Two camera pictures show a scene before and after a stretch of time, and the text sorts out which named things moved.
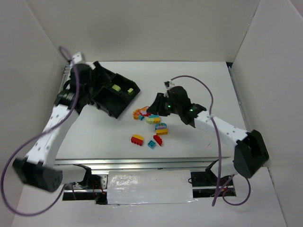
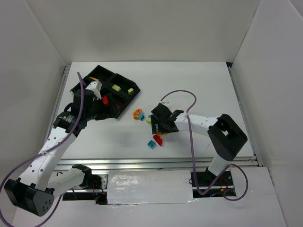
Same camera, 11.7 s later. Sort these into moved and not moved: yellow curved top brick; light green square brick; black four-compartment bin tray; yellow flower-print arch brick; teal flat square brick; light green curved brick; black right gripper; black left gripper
Moved: black left gripper; yellow curved top brick; black right gripper
Not moved: yellow flower-print arch brick; black four-compartment bin tray; teal flat square brick; light green square brick; light green curved brick
